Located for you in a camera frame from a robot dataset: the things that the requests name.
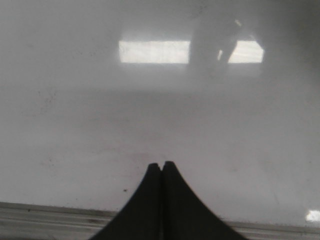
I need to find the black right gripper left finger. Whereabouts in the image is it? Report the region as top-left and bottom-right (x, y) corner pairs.
(91, 163), (162, 240)

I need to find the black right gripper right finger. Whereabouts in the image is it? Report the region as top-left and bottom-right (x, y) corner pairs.
(162, 161), (245, 240)

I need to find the white whiteboard with metal frame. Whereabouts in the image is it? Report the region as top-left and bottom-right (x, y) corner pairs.
(0, 0), (320, 240)

